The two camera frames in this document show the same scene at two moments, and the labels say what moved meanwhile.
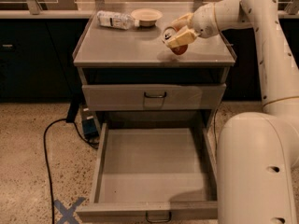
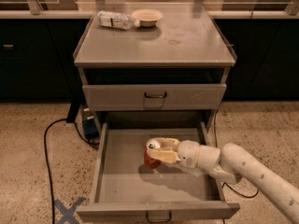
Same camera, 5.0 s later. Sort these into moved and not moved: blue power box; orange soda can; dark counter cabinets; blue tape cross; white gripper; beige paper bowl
Moved: orange soda can; white gripper
Not moved: blue power box; dark counter cabinets; beige paper bowl; blue tape cross
